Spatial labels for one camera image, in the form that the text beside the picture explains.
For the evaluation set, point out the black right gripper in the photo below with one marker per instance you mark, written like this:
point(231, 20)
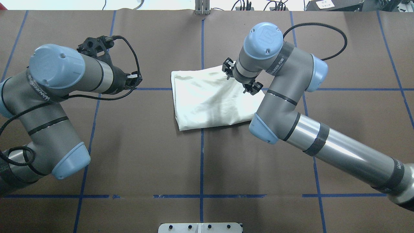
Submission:
point(250, 87)

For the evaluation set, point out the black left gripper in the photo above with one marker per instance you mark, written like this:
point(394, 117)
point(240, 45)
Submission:
point(119, 81)

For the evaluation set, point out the cream long-sleeve cat shirt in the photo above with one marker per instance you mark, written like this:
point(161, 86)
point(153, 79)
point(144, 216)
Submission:
point(206, 98)

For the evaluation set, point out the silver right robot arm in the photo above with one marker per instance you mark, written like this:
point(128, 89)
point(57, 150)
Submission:
point(295, 72)

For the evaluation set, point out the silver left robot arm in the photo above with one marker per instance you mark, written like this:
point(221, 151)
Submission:
point(34, 97)

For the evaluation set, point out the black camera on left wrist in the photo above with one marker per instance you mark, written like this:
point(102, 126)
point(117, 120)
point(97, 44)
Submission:
point(95, 45)

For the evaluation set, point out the aluminium frame post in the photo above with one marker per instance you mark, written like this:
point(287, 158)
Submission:
point(202, 7)

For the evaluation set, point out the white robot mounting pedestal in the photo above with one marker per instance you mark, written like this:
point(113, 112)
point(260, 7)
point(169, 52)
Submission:
point(215, 227)

